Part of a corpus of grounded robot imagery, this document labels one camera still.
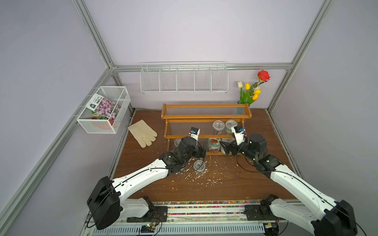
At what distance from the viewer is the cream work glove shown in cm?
103

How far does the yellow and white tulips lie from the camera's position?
925 millimetres

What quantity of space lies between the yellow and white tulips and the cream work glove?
669mm
